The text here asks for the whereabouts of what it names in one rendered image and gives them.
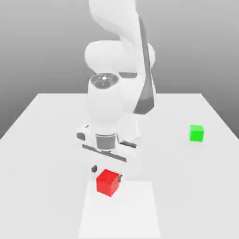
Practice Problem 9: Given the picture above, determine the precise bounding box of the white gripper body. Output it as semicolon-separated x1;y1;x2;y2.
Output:
81;143;130;173

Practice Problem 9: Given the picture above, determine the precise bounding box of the small red cube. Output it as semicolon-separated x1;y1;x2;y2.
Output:
96;169;120;198

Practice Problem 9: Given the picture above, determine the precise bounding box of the small green cube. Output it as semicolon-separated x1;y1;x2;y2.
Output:
189;124;204;142

